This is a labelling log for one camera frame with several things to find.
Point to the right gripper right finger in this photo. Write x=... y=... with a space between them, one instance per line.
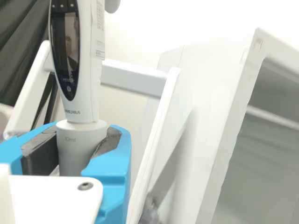
x=114 y=182

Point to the white incubator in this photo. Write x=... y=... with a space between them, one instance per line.
x=222 y=77

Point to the pipette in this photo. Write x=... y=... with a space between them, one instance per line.
x=86 y=70

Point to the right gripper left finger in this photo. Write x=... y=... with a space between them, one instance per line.
x=14 y=149

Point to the cream microscope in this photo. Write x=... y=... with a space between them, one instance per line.
x=3 y=116

